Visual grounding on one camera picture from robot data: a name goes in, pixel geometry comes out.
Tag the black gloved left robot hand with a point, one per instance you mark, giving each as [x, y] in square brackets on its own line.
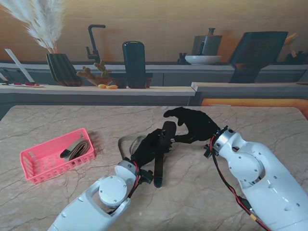
[146, 149]

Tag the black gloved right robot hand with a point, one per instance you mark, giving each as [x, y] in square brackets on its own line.
[199, 127]

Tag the dark brown woven belt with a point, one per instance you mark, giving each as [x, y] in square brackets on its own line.
[158, 168]

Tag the olive canvas belt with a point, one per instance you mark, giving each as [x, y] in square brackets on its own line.
[119, 144]

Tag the beige woven belt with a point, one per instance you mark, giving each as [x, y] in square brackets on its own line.
[79, 149]

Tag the pink plastic storage basket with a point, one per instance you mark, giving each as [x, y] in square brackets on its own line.
[41, 166]

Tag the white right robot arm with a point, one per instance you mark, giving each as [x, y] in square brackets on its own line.
[262, 180]

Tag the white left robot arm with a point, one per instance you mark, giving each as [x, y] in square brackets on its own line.
[96, 199]

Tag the grey kitchen counter wood top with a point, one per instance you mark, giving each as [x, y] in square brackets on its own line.
[144, 96]

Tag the white ceramic bowl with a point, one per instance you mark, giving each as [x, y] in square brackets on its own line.
[203, 59]

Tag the small black cup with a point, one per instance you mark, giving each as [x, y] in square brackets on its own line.
[182, 59]

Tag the orange citrus fruit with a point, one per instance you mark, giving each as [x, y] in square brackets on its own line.
[112, 86]
[102, 85]

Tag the dark low tray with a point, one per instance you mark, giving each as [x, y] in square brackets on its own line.
[149, 75]

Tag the grey ceramic jug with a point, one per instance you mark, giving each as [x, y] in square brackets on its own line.
[211, 44]

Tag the tall black cylinder container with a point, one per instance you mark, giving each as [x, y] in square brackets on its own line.
[134, 65]

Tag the cactus plant in bowl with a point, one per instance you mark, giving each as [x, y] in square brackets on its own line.
[103, 71]

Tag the dark tilted panel stand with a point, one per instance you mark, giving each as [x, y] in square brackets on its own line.
[255, 55]

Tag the dark ribbed vase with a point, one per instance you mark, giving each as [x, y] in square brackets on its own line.
[61, 69]

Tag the black kitchen faucet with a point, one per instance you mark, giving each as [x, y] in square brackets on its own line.
[92, 41]

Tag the yellow wooden spatula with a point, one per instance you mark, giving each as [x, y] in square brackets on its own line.
[291, 38]

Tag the plate with red food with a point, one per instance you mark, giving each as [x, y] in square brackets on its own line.
[26, 84]

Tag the white leaning board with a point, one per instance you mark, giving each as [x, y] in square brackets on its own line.
[19, 65]

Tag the white pampas grass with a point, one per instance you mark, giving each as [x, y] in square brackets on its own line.
[45, 26]

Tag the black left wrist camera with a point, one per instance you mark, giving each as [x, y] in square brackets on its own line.
[146, 176]

